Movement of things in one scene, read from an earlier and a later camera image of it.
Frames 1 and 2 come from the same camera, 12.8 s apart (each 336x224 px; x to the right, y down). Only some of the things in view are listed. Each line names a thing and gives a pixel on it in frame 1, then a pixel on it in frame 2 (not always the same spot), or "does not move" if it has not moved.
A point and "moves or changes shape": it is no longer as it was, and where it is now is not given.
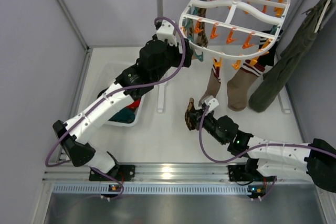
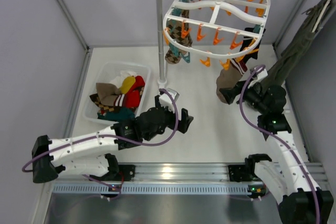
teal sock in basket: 127,115 does not move
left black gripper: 186,54 → 178,120
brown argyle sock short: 202,40 → 175,29
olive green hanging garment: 302,42 does not move
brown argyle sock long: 189,115 moves or changes shape
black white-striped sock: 268,59 → 245,43
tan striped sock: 213,84 moves or changes shape
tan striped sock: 238,86 moves or changes shape
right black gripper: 196,116 → 238,92
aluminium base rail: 69,179 does not move
